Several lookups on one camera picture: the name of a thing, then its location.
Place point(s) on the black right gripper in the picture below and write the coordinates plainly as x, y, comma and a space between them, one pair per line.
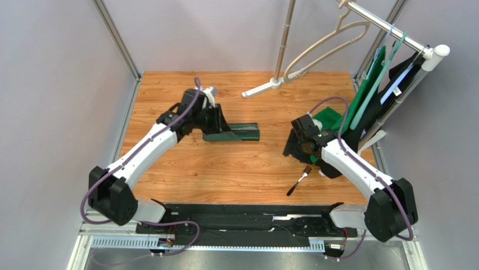
296, 143

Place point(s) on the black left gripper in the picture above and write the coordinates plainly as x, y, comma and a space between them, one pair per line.
220, 124

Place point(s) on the silver fork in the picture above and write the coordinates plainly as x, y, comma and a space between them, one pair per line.
304, 174

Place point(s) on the dark green cloth napkin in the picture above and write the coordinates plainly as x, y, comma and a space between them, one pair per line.
238, 132

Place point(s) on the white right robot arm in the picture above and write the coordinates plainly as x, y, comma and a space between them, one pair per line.
391, 206

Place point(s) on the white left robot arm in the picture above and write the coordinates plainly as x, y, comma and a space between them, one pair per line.
110, 190

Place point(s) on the bright green t-shirt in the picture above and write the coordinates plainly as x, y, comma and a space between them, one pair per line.
331, 119

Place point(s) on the teal clothes hanger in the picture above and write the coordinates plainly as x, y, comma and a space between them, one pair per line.
373, 89

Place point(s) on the black garment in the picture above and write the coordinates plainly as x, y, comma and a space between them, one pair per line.
401, 76

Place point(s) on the blue clothes hanger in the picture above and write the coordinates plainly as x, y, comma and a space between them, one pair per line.
375, 57

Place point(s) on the metal clothes rack rail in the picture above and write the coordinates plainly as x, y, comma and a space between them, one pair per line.
433, 56

